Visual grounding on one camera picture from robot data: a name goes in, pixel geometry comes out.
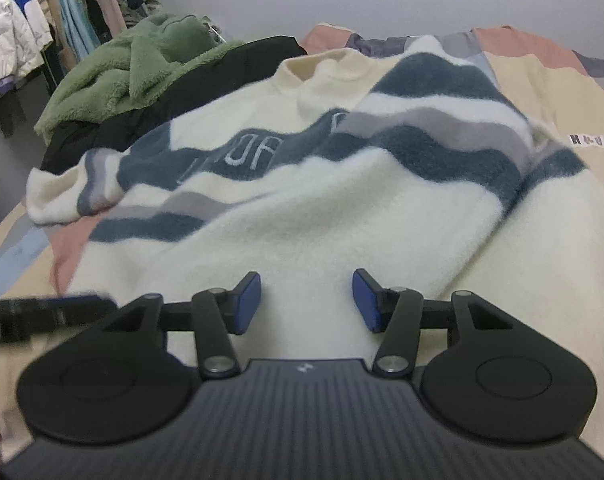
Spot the cream striped fleece sweater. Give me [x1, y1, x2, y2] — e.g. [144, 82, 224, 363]
[25, 34, 604, 461]

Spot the black coat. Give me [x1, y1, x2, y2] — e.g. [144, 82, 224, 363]
[40, 36, 306, 174]

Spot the green fleece jacket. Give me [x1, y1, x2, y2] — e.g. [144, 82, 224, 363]
[34, 13, 242, 144]

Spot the patchwork bed quilt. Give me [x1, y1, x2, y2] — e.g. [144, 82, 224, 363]
[0, 22, 604, 461]

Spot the white puffer jacket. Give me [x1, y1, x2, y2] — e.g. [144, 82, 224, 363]
[0, 0, 44, 96]

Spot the light blue hanging garment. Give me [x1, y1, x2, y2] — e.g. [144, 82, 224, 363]
[59, 0, 100, 61]

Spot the blue white hanging jacket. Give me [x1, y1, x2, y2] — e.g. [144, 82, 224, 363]
[14, 0, 54, 51]

